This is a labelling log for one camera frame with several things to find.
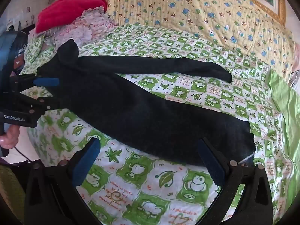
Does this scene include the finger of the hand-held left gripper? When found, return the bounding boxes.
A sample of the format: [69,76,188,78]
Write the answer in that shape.
[10,74,60,88]
[13,95,52,114]

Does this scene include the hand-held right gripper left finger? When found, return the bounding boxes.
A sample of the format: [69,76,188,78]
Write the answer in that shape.
[25,137,102,225]

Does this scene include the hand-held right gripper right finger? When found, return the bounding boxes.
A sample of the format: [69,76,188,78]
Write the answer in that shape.
[197,137,274,225]

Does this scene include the black pants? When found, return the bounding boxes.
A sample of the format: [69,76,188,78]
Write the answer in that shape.
[36,39,256,167]

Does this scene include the person's left hand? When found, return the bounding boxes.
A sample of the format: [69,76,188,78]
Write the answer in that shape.
[0,122,21,149]

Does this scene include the green white printed bed sheet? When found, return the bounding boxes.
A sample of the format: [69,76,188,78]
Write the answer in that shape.
[19,23,294,225]

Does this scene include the pink floral cloth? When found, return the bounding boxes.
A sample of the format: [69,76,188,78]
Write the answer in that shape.
[35,6,118,50]

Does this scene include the olive green cloth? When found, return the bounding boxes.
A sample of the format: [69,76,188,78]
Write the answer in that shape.
[0,164,25,217]

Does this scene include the red cloth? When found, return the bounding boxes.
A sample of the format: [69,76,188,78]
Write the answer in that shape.
[35,0,108,34]

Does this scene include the light green cloth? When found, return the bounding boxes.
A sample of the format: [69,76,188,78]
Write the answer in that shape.
[267,63,300,216]

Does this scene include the plaid cloth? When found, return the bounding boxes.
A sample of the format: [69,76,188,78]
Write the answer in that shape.
[290,69,300,88]

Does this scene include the yellow animal print quilt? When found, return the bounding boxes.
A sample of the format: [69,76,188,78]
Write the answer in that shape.
[103,0,296,75]

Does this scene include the black cable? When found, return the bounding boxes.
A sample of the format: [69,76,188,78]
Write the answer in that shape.
[13,146,32,163]

